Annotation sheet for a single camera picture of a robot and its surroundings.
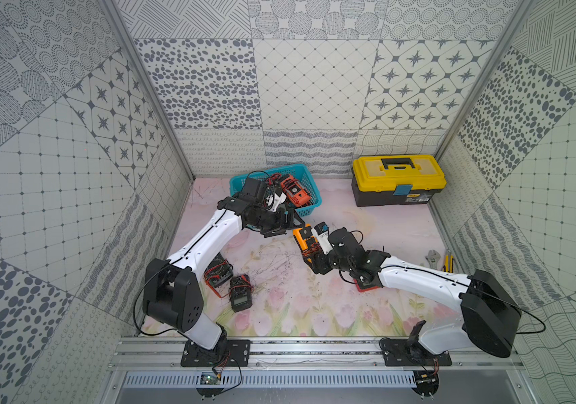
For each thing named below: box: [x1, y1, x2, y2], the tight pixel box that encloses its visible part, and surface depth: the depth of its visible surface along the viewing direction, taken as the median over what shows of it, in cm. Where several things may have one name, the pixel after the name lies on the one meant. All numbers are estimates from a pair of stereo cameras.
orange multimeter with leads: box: [267, 172, 313, 208], surface depth 106 cm
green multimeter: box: [203, 251, 235, 298], surface depth 89 cm
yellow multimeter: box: [292, 223, 319, 265], surface depth 82 cm
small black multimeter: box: [228, 273, 255, 314], surface depth 84 cm
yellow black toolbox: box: [351, 154, 448, 208], surface depth 103 cm
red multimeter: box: [352, 274, 384, 293], surface depth 61 cm
